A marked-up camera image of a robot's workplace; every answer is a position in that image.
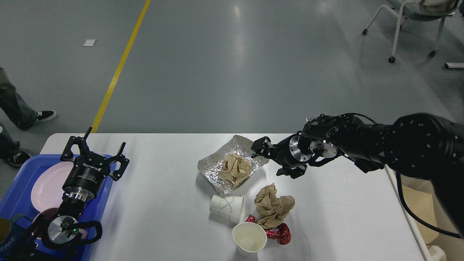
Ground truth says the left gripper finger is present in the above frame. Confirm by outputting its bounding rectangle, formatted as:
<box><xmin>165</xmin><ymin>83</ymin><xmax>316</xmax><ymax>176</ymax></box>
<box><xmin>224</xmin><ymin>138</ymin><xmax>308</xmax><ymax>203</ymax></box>
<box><xmin>101</xmin><ymin>142</ymin><xmax>130</xmax><ymax>181</ymax></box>
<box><xmin>60</xmin><ymin>127</ymin><xmax>92</xmax><ymax>163</ymax></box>

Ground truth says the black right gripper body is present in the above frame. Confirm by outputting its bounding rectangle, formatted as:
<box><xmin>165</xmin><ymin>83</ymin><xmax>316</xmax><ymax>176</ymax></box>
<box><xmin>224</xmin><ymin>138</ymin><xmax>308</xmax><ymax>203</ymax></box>
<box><xmin>274</xmin><ymin>135</ymin><xmax>312</xmax><ymax>170</ymax></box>

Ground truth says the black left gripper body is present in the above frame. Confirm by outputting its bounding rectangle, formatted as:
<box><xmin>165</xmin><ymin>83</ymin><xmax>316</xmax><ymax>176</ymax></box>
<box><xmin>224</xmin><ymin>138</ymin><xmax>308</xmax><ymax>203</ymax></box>
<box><xmin>62</xmin><ymin>163</ymin><xmax>111</xmax><ymax>202</ymax></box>

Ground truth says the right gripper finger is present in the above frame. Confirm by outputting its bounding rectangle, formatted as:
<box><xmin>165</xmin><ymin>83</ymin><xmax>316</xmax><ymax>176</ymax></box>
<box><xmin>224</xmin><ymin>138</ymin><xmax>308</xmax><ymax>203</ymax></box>
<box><xmin>276</xmin><ymin>165</ymin><xmax>308</xmax><ymax>179</ymax></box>
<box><xmin>251</xmin><ymin>137</ymin><xmax>277</xmax><ymax>159</ymax></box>

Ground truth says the pink plate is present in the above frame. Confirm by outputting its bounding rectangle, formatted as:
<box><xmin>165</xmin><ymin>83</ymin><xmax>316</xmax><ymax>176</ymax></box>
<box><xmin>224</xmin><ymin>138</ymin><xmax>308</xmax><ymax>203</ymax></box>
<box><xmin>30</xmin><ymin>162</ymin><xmax>74</xmax><ymax>212</ymax></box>

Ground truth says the brown paper ball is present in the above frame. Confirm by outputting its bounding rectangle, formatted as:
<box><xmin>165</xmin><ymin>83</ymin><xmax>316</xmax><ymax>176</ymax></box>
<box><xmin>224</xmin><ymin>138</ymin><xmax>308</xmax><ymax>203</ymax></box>
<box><xmin>254</xmin><ymin>183</ymin><xmax>295</xmax><ymax>229</ymax></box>

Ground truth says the aluminium foil tray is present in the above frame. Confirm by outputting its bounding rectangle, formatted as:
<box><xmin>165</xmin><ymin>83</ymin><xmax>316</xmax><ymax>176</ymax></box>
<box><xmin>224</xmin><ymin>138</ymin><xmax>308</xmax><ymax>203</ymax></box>
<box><xmin>197</xmin><ymin>135</ymin><xmax>269</xmax><ymax>196</ymax></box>

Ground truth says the pink mug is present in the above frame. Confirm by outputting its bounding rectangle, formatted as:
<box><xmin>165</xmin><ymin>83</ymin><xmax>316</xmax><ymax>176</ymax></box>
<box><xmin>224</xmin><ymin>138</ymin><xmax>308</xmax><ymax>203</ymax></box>
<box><xmin>32</xmin><ymin>208</ymin><xmax>89</xmax><ymax>241</ymax></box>

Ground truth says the brown paper bag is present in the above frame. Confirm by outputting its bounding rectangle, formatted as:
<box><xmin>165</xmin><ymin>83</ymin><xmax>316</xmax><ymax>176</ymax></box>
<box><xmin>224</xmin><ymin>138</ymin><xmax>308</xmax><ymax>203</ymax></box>
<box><xmin>402</xmin><ymin>185</ymin><xmax>439</xmax><ymax>245</ymax></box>

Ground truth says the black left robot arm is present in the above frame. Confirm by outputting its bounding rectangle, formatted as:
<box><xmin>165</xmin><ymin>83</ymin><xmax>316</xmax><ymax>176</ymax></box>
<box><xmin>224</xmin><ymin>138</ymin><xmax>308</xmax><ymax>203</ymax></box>
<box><xmin>1</xmin><ymin>129</ymin><xmax>129</xmax><ymax>261</ymax></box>

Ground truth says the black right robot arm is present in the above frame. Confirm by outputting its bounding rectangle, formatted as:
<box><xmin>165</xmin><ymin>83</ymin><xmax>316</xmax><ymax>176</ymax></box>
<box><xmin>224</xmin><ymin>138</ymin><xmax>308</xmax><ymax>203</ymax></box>
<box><xmin>251</xmin><ymin>113</ymin><xmax>464</xmax><ymax>239</ymax></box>

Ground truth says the crumpled brown paper in foil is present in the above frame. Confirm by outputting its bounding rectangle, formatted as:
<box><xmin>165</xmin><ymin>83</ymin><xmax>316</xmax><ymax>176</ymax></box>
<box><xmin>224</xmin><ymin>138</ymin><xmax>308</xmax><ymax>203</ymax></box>
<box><xmin>217</xmin><ymin>153</ymin><xmax>252</xmax><ymax>186</ymax></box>

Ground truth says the left metal floor socket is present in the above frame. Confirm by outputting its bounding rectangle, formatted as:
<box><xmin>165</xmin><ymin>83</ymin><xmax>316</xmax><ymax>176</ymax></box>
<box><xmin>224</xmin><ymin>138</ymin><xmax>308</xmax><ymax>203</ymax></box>
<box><xmin>306</xmin><ymin>117</ymin><xmax>319</xmax><ymax>125</ymax></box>

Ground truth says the person's near leg and shoe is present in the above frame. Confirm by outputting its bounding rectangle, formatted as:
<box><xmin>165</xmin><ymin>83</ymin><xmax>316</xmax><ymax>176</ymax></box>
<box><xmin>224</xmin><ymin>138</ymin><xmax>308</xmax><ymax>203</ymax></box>
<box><xmin>0</xmin><ymin>123</ymin><xmax>32</xmax><ymax>167</ymax></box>

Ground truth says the person's leg and shoe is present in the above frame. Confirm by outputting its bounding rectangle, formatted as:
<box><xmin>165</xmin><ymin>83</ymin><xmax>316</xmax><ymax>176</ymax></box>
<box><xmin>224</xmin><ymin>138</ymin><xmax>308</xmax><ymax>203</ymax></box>
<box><xmin>0</xmin><ymin>123</ymin><xmax>32</xmax><ymax>167</ymax></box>
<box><xmin>0</xmin><ymin>68</ymin><xmax>57</xmax><ymax>129</ymax></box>

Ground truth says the person's far leg and shoe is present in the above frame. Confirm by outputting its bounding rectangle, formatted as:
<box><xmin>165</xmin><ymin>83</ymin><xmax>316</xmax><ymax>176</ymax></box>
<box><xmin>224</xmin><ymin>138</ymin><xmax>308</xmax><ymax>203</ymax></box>
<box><xmin>0</xmin><ymin>68</ymin><xmax>57</xmax><ymax>129</ymax></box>

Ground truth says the red foil wrapper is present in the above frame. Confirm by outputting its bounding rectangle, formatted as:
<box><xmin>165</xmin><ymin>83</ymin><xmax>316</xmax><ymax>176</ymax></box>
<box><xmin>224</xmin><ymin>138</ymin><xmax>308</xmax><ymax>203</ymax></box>
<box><xmin>245</xmin><ymin>215</ymin><xmax>292</xmax><ymax>245</ymax></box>

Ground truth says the blue plastic tray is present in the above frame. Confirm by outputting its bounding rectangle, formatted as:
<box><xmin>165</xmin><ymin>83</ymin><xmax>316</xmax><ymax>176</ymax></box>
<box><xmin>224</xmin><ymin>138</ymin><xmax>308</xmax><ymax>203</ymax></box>
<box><xmin>0</xmin><ymin>155</ymin><xmax>113</xmax><ymax>261</ymax></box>

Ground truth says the patterned paper cup lying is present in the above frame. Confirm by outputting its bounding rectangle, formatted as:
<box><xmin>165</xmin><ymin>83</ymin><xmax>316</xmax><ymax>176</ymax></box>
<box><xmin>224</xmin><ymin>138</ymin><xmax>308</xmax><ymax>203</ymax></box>
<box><xmin>209</xmin><ymin>195</ymin><xmax>244</xmax><ymax>224</ymax></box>

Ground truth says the white paper cup upright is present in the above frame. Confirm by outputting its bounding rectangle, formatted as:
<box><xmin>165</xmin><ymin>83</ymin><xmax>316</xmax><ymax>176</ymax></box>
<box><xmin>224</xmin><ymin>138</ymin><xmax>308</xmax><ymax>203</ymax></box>
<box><xmin>232</xmin><ymin>222</ymin><xmax>268</xmax><ymax>257</ymax></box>

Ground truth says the dark blue mug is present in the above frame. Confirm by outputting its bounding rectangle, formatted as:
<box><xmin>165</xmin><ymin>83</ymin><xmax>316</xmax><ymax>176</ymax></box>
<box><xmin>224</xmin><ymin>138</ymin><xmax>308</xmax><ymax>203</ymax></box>
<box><xmin>0</xmin><ymin>213</ymin><xmax>33</xmax><ymax>261</ymax></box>

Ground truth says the white paper scrap on floor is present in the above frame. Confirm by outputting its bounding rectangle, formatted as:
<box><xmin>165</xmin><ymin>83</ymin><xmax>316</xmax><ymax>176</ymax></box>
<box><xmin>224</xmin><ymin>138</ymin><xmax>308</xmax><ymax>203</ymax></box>
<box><xmin>83</xmin><ymin>39</ymin><xmax>97</xmax><ymax>47</ymax></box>

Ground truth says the beige plastic bin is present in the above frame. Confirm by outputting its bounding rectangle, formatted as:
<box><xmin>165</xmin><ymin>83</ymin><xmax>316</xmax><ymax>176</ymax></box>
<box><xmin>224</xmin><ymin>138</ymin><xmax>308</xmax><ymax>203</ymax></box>
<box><xmin>399</xmin><ymin>176</ymin><xmax>464</xmax><ymax>261</ymax></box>

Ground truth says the white bar on floor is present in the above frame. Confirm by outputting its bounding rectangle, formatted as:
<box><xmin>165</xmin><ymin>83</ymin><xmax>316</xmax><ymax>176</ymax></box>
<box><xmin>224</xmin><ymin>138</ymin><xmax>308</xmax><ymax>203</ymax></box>
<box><xmin>444</xmin><ymin>62</ymin><xmax>464</xmax><ymax>70</ymax></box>

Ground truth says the white office chair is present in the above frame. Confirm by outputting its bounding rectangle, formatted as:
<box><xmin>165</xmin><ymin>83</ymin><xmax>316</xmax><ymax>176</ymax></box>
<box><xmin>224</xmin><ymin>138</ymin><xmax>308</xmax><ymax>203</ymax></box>
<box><xmin>362</xmin><ymin>0</ymin><xmax>459</xmax><ymax>64</ymax></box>

